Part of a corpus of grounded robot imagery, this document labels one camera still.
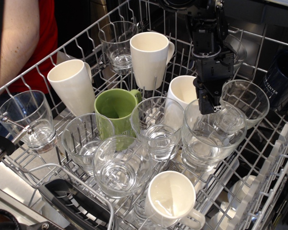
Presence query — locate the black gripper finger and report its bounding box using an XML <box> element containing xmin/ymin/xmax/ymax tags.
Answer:
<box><xmin>210</xmin><ymin>92</ymin><xmax>221</xmax><ymax>113</ymax></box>
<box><xmin>196</xmin><ymin>88</ymin><xmax>214</xmax><ymax>115</ymax></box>

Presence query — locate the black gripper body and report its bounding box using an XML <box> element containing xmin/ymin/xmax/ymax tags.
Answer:
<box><xmin>194</xmin><ymin>51</ymin><xmax>234</xmax><ymax>96</ymax></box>

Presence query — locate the clear glass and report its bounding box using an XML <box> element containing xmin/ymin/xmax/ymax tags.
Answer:
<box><xmin>61</xmin><ymin>113</ymin><xmax>115</xmax><ymax>176</ymax></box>
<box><xmin>225</xmin><ymin>35</ymin><xmax>247</xmax><ymax>73</ymax></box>
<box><xmin>98</xmin><ymin>21</ymin><xmax>139</xmax><ymax>75</ymax></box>
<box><xmin>0</xmin><ymin>90</ymin><xmax>58</xmax><ymax>154</ymax></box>
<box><xmin>130</xmin><ymin>96</ymin><xmax>184</xmax><ymax>161</ymax></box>
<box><xmin>220</xmin><ymin>80</ymin><xmax>270</xmax><ymax>129</ymax></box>
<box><xmin>181</xmin><ymin>99</ymin><xmax>247</xmax><ymax>173</ymax></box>
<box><xmin>93</xmin><ymin>135</ymin><xmax>153</xmax><ymax>199</ymax></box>

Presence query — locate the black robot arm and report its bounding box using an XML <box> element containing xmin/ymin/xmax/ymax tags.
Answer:
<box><xmin>159</xmin><ymin>0</ymin><xmax>237</xmax><ymax>115</ymax></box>

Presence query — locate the white mug centre right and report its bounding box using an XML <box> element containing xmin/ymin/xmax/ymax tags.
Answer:
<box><xmin>165</xmin><ymin>75</ymin><xmax>197</xmax><ymax>122</ymax></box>

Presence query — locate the clear glass behind gripper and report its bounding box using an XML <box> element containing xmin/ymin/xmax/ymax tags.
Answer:
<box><xmin>225</xmin><ymin>35</ymin><xmax>247</xmax><ymax>73</ymax></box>

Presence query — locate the tall white mug back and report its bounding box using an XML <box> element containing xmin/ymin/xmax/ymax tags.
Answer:
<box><xmin>130</xmin><ymin>32</ymin><xmax>175</xmax><ymax>91</ymax></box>

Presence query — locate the tall white mug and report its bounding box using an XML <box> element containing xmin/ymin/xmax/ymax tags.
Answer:
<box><xmin>130</xmin><ymin>32</ymin><xmax>175</xmax><ymax>91</ymax></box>
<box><xmin>47</xmin><ymin>59</ymin><xmax>95</xmax><ymax>116</ymax></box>

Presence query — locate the dark navy printed mug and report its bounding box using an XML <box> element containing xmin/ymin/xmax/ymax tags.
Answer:
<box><xmin>259</xmin><ymin>49</ymin><xmax>288</xmax><ymax>112</ymax></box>

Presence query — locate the green ceramic mug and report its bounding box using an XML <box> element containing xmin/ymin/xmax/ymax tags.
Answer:
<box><xmin>94</xmin><ymin>89</ymin><xmax>143</xmax><ymax>151</ymax></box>

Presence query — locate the white mug front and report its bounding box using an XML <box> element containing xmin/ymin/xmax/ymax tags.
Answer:
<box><xmin>144</xmin><ymin>171</ymin><xmax>205</xmax><ymax>230</ymax></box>

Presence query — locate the tall white mug left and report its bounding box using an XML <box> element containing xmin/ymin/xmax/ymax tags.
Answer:
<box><xmin>47</xmin><ymin>59</ymin><xmax>95</xmax><ymax>116</ymax></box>

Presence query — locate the red shirt torso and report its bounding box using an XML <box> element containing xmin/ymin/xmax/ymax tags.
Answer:
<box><xmin>9</xmin><ymin>0</ymin><xmax>58</xmax><ymax>94</ymax></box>

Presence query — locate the grey wire dishwasher rack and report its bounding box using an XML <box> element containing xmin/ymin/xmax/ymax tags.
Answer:
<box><xmin>0</xmin><ymin>0</ymin><xmax>288</xmax><ymax>230</ymax></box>

